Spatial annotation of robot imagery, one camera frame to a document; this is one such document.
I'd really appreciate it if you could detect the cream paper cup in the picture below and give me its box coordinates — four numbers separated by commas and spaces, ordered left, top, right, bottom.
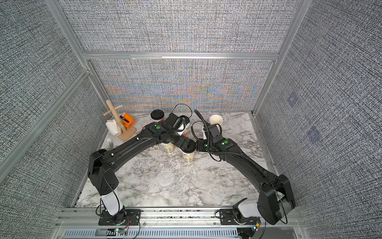
183, 152, 195, 165
161, 143, 175, 155
209, 115, 224, 124

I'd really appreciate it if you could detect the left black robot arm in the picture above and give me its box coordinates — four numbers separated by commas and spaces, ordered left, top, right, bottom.
88, 122, 196, 217

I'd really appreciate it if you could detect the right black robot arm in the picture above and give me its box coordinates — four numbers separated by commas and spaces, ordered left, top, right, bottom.
196, 138, 296, 225

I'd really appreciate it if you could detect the white leak-proof paper disc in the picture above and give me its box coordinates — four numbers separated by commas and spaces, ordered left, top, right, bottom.
156, 170, 175, 187

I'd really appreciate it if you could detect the orange mug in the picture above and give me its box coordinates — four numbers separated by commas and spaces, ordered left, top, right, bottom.
120, 113, 135, 129

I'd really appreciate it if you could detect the wooden mug tree stand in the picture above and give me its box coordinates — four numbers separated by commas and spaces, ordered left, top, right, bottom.
103, 100, 136, 141

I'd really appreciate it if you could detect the white mug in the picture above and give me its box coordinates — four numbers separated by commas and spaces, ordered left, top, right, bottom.
105, 119, 122, 136

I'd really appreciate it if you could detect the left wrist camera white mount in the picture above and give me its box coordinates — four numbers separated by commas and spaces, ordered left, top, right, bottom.
164, 113, 190, 135

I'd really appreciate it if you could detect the silver fork green handle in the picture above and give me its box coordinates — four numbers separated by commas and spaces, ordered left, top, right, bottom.
106, 138, 114, 150

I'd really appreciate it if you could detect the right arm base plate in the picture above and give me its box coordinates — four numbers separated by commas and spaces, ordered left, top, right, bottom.
217, 209, 261, 226

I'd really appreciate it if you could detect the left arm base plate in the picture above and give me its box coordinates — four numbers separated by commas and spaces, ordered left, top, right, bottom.
98, 209, 141, 226

